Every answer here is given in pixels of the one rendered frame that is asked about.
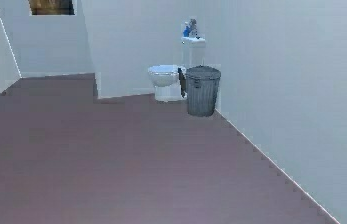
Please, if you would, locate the framed brown wall picture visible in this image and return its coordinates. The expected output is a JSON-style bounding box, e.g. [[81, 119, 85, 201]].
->
[[28, 0, 77, 17]]

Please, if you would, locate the dark grey metal trash can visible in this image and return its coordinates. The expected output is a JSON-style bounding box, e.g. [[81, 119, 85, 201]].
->
[[185, 65, 222, 118]]

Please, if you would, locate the blue spray bottle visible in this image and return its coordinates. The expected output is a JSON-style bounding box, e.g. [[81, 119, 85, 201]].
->
[[182, 21, 192, 38]]

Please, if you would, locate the white toilet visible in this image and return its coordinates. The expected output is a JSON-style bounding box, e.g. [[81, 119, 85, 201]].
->
[[147, 36, 207, 103]]

